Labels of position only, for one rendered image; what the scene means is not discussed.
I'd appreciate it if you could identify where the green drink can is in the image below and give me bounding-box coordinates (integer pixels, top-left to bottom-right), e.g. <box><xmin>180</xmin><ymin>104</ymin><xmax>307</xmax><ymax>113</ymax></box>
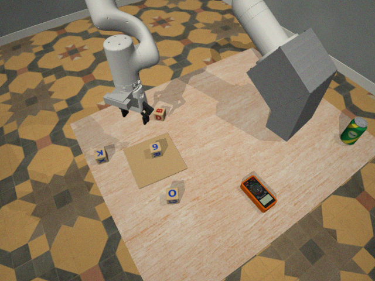
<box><xmin>340</xmin><ymin>117</ymin><xmax>368</xmax><ymax>145</ymax></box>

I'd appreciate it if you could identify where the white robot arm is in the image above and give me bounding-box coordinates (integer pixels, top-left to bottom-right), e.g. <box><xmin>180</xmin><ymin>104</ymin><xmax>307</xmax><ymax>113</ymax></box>
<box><xmin>85</xmin><ymin>0</ymin><xmax>299</xmax><ymax>111</ymax></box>

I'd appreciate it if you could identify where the orange digital multimeter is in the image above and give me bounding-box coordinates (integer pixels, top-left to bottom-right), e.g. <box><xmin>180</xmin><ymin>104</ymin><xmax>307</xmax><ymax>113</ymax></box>
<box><xmin>240</xmin><ymin>176</ymin><xmax>277</xmax><ymax>213</ymax></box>

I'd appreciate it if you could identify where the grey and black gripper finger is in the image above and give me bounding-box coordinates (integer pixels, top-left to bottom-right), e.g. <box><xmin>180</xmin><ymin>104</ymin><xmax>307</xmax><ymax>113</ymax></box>
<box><xmin>140</xmin><ymin>101</ymin><xmax>154</xmax><ymax>125</ymax></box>
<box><xmin>119</xmin><ymin>108</ymin><xmax>129</xmax><ymax>117</ymax></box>

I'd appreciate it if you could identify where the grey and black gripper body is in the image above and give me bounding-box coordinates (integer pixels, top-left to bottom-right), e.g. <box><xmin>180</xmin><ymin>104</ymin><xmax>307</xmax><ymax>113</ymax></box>
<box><xmin>128</xmin><ymin>84</ymin><xmax>148</xmax><ymax>113</ymax></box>

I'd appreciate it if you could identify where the tan mat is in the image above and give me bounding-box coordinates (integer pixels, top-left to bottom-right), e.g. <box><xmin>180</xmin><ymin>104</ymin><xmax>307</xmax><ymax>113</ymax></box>
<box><xmin>124</xmin><ymin>133</ymin><xmax>187</xmax><ymax>189</ymax></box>

